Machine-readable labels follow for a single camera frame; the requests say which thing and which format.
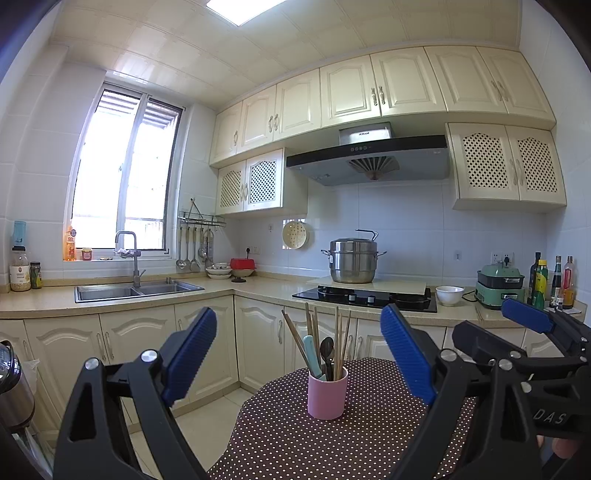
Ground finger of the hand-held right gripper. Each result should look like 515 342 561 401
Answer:
501 298 591 356
451 320 583 384

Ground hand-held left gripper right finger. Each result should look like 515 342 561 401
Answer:
379 303 543 480

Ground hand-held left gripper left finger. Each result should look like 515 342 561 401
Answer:
53 306 218 480

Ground bundle of wooden chopsticks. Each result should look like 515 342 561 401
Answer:
281 302 352 381

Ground pink cup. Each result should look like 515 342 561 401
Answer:
307 364 349 421

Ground light blue knife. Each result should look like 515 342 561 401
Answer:
302 335 324 381

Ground person's right hand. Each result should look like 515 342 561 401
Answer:
536 434 583 469

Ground green yellow bottle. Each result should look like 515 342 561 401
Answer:
532 259 549 310

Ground green electric cooker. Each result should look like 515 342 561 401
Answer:
475 258 526 310

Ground dark oil bottle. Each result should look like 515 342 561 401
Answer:
527 251 542 305

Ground dark sauce bottle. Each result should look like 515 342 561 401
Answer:
549 255 563 305

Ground orange red sauce bottle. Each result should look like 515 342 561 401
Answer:
562 256 576 309

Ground white bowl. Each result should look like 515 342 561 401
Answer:
436 285 465 307

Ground stainless steel sink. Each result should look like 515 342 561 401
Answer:
75 278 205 304

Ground brown polka dot tablecloth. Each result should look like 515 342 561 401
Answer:
208 357 478 480

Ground beige kitchen countertop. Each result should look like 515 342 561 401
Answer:
0 274 591 324

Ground metal faucet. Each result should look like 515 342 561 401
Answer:
115 231 146 288

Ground stainless steel steamer pot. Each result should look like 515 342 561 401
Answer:
321 229 387 284

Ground round cream steamer tray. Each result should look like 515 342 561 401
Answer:
282 220 309 250

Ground cream lattice door cabinet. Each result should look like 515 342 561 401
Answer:
215 148 309 215
445 122 568 213

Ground stainless steel kettle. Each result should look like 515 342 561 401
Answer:
0 340 35 432

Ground kitchen window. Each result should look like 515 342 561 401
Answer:
65 82 185 261

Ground large jar with white label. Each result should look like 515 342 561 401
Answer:
10 246 31 292

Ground grey range hood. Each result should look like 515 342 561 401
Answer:
285 121 451 186

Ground square ceiling light panel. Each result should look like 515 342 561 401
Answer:
205 0 289 27

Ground wall utensil rack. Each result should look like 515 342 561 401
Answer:
178 198 227 229

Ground cream upper wall cabinets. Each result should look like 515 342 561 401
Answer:
209 45 557 168

